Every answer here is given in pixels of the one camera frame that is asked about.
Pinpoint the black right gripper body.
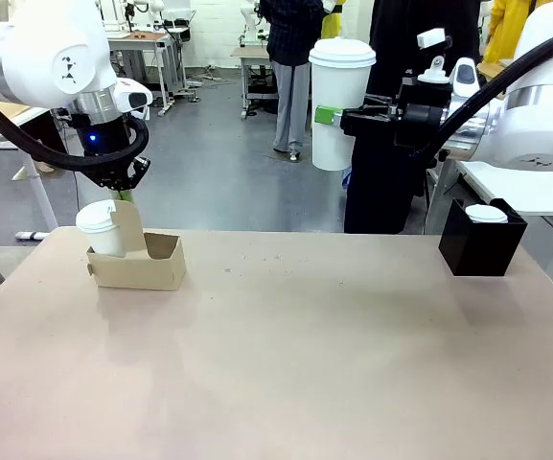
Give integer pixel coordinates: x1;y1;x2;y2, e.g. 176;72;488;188
393;77;448;149

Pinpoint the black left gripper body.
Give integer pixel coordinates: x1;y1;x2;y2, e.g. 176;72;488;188
71;110;137;179

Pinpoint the tall white lidded paper cup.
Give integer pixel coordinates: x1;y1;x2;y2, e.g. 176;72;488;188
308;36;378;172

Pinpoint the small white lidded paper cup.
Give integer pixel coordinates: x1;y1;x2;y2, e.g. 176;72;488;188
75;200;128;259

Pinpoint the brown cardboard cup carrier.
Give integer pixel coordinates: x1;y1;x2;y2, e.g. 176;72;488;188
85;199;188;292

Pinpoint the white lidded cup in box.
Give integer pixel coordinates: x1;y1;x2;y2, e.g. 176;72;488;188
464;203;510;225

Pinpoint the white table with envelopes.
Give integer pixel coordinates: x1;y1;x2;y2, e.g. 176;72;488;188
0;100;60;242

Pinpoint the person in black clothing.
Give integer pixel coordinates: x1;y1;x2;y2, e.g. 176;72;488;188
341;0;482;235

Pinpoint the person in plaid shirt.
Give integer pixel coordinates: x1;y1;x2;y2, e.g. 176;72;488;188
258;0;328;163

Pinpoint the grey background workbench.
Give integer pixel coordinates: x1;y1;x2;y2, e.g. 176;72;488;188
105;29;189;118

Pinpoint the small grey background table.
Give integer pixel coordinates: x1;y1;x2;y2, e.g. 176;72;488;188
230;45;280;120

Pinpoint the person in yellow coat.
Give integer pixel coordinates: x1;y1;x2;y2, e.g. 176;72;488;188
482;0;545;66

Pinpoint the white side table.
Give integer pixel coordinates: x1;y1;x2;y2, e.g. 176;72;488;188
436;158;553;288

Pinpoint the black open box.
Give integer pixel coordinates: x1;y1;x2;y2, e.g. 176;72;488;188
437;196;529;278

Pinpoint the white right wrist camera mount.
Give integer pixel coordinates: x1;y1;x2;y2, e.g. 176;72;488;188
416;27;453;86

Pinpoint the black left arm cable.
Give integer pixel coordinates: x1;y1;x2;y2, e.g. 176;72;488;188
0;84;150;174

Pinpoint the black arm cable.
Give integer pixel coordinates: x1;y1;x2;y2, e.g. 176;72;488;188
0;84;150;174
410;39;553;160

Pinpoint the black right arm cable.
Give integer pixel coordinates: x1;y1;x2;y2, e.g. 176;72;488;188
410;39;553;160

